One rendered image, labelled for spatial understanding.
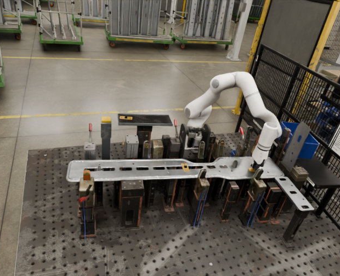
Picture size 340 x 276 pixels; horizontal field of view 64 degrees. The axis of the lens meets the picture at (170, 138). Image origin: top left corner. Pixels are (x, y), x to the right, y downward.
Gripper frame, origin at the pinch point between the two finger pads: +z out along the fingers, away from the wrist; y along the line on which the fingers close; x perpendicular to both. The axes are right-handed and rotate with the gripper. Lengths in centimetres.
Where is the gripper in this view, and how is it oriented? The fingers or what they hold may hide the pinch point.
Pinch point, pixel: (255, 166)
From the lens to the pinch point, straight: 187.6
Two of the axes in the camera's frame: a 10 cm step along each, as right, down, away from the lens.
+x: 9.7, 0.1, 2.4
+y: 2.0, 5.4, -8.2
